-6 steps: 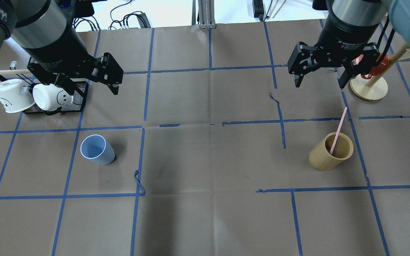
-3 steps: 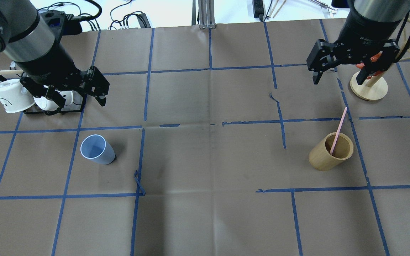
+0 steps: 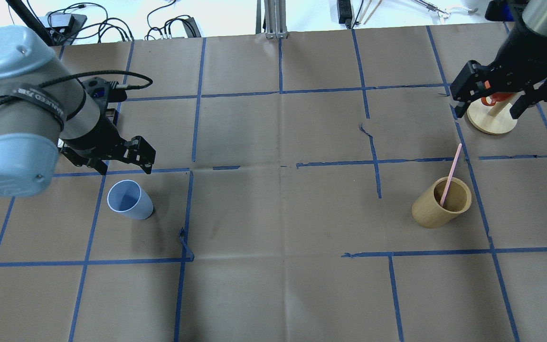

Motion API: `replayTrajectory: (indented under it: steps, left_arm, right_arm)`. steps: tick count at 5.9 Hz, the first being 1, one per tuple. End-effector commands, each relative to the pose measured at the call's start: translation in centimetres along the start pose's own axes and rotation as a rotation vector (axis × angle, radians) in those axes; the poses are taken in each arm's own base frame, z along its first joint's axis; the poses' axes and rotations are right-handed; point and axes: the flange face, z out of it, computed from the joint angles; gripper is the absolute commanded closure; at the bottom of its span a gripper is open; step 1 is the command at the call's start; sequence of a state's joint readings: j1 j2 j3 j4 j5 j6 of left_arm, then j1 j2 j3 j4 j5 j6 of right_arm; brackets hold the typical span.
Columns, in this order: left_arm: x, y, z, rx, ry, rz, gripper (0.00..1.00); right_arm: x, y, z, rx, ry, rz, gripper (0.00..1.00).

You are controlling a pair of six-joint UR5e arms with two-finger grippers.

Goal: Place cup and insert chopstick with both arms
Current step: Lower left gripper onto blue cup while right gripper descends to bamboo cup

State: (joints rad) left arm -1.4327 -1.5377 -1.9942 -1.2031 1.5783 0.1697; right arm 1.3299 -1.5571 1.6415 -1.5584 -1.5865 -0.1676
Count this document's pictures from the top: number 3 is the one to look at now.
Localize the black power adapter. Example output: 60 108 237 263
336 0 354 28

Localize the pink chopstick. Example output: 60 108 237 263
439 143 463 208

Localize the bamboo cylinder holder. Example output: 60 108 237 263
411 177 472 228

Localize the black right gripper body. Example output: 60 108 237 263
483 21 547 95

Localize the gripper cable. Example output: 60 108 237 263
0 70 153 119

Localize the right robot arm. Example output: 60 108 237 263
450 0 547 119

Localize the light blue plastic cup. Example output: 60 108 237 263
106 180 154 219

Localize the wooden mug tree stand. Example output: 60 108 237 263
467 95 518 135

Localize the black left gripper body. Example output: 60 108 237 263
59 76 128 165

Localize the aluminium frame post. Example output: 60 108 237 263
255 0 288 39

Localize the wooden chopstick on desk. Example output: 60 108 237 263
355 0 382 25

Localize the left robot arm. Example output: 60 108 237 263
0 25 156 197

